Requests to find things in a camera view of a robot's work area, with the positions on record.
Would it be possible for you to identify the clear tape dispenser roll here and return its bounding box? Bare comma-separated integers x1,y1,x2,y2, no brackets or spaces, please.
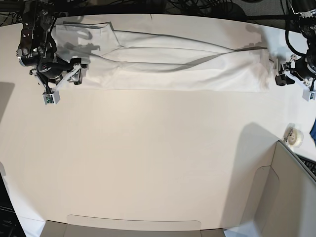
283,123,304,150

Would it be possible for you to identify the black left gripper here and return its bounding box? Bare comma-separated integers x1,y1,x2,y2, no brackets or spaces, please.
275,55,316,86

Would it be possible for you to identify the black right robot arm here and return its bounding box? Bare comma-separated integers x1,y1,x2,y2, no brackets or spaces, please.
16,0,83,88

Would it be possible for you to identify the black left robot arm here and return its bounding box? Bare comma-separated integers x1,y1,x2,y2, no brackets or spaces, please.
275,0,316,91

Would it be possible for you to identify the black computer keyboard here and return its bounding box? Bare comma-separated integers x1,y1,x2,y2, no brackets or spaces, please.
295,154,316,183

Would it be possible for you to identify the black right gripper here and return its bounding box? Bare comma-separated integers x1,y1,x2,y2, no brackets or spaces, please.
29,58,88,85

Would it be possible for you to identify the white t-shirt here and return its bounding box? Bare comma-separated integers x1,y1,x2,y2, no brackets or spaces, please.
52,23,272,92

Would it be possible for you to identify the beige cardboard box right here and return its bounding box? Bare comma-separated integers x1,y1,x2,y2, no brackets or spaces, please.
222,140,316,237

